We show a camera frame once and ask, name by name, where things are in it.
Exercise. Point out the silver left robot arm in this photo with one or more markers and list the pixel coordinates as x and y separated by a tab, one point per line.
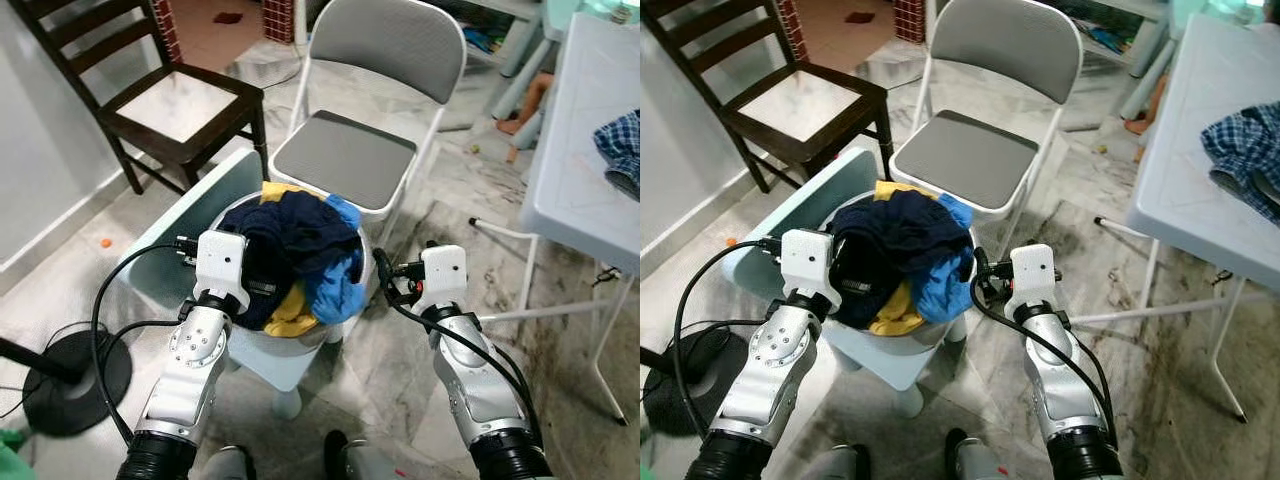
190	380
765	380

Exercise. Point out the pale blue laundry hamper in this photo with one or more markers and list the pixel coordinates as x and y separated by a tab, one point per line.
790	200
165	250

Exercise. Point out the dark wooden chair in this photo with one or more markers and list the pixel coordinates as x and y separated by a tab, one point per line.
760	140
138	143

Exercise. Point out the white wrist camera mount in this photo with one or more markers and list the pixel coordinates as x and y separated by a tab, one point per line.
1035	275
808	262
220	262
445	275

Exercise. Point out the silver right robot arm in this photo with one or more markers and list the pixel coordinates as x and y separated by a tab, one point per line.
1070	390
490	390

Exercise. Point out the light blue folding table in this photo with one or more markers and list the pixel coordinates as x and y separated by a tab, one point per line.
580	150
1190	160

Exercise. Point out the grey folding chair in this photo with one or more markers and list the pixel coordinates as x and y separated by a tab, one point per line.
345	160
965	160

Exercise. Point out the blue checked cloth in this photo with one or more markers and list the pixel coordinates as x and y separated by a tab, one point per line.
622	150
1250	150

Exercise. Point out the pale teal plastic table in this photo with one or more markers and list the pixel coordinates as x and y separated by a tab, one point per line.
1145	80
520	80

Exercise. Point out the blue garment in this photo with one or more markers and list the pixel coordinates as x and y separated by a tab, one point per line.
945	285
338	285

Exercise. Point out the yellow garment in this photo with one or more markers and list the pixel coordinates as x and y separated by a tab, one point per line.
292	315
898	312

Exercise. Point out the person's bare leg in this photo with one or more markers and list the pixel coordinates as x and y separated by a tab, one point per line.
525	105
1150	105

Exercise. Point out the dark red small mat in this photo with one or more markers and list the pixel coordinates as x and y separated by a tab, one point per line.
860	17
228	18

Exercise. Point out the green plastic object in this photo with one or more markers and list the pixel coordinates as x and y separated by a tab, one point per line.
12	460
646	462

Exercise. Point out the black round stand base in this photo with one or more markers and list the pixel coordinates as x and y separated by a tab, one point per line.
75	385
700	365

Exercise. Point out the robot right leg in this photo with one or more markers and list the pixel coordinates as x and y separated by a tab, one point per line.
980	460
365	460

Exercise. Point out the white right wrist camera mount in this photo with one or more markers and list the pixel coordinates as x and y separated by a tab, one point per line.
1035	275
445	275

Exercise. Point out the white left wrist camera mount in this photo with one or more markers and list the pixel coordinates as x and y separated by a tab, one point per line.
220	262
808	262

